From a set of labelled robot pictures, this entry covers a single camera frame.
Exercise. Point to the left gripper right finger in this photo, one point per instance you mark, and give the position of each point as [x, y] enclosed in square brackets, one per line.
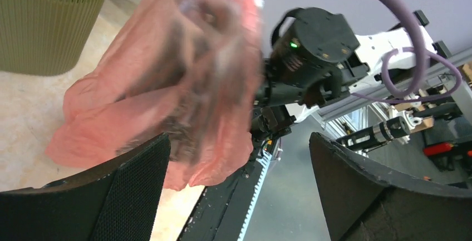
[365, 200]

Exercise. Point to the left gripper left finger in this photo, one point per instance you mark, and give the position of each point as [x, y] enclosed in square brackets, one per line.
[116, 200]

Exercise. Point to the green mesh trash bin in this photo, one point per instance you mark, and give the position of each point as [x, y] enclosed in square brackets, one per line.
[45, 37]

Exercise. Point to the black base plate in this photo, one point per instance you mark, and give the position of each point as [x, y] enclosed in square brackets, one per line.
[223, 212]

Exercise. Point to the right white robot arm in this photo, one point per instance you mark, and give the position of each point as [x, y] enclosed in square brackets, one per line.
[319, 61]

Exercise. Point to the red plastic trash bag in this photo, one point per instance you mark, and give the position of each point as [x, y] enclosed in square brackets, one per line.
[186, 68]

